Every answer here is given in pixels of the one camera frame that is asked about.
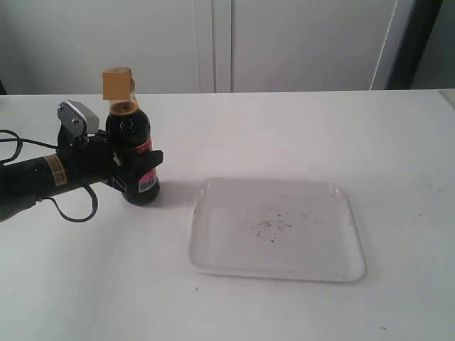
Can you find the white plastic tray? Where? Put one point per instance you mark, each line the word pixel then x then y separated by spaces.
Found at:
pixel 277 229

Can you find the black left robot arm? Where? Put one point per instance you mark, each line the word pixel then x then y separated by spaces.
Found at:
pixel 25 183

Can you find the dark soy sauce bottle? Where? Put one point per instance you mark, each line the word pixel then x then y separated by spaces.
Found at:
pixel 128 128

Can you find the white background cabinet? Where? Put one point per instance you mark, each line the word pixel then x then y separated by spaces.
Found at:
pixel 62 47

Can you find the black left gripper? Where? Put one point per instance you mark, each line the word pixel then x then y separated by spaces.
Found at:
pixel 90 159

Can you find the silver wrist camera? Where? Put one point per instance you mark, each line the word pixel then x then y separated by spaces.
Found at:
pixel 76 119

